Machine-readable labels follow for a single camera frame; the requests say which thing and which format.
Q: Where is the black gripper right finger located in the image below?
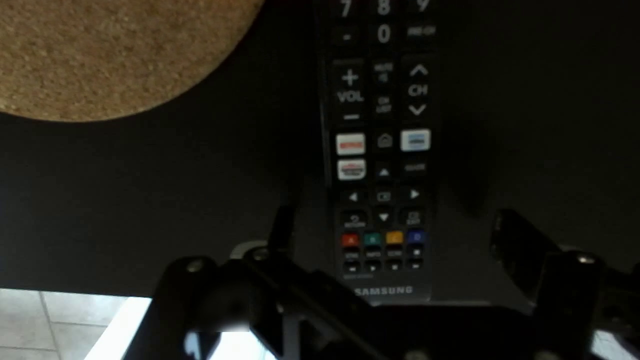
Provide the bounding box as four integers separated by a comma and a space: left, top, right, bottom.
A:
491, 208, 560, 303

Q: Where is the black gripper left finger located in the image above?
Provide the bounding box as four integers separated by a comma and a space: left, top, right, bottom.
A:
268, 204, 296, 255

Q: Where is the black Samsung remote control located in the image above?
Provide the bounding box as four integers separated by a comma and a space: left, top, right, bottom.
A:
312, 0, 439, 305

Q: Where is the round cork coaster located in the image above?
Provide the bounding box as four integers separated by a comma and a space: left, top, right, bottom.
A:
0, 0, 267, 125

